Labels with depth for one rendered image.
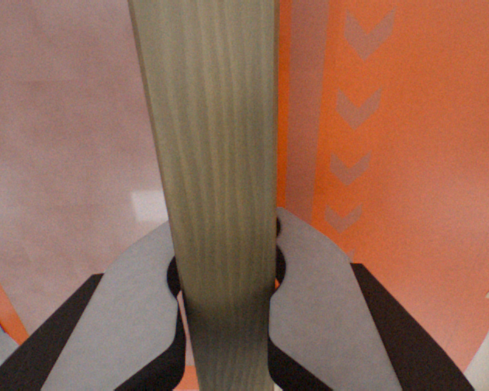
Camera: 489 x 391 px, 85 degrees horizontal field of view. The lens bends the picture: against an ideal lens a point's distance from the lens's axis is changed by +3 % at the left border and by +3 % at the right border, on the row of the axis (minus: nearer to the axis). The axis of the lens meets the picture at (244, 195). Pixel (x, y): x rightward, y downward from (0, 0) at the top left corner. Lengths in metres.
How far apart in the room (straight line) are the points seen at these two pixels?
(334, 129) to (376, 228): 0.08
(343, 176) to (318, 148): 0.03
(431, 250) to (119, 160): 0.22
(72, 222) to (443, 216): 0.25
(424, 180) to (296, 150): 0.09
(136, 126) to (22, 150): 0.07
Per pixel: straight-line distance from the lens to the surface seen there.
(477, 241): 0.25
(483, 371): 0.37
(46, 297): 0.27
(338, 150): 0.17
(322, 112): 0.17
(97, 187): 0.20
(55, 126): 0.19
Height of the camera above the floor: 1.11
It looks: 65 degrees down
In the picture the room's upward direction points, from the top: 180 degrees clockwise
